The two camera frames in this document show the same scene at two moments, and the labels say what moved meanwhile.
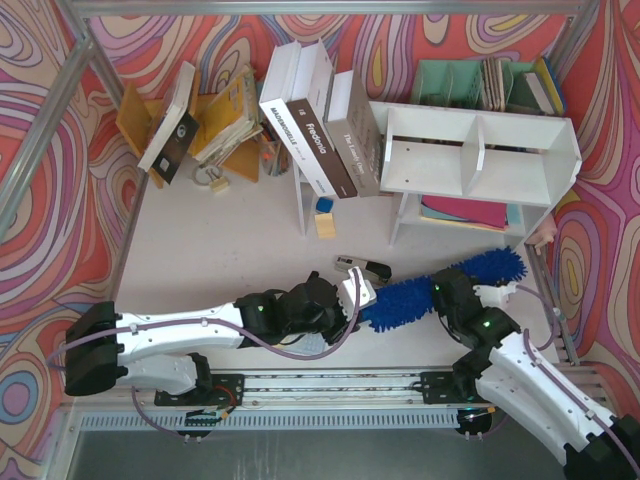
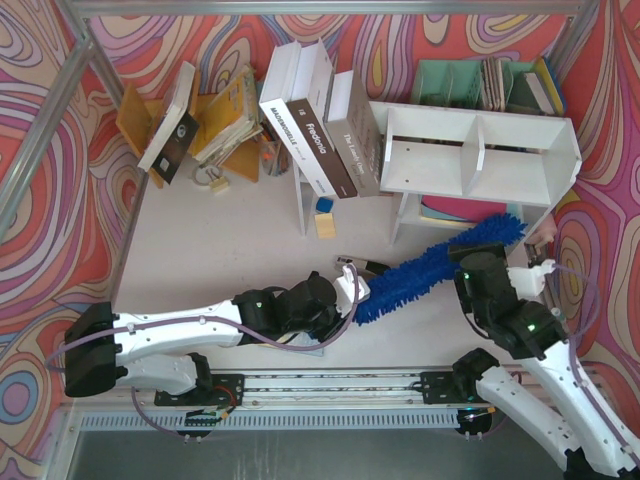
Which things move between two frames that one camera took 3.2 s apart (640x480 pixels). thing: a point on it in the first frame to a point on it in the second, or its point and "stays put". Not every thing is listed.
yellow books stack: (228, 119) stays put
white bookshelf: (464, 169) stays put
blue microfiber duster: (411, 303) to (427, 268)
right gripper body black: (439, 296) to (476, 252)
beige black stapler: (374, 271) stays put
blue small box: (324, 204) stays put
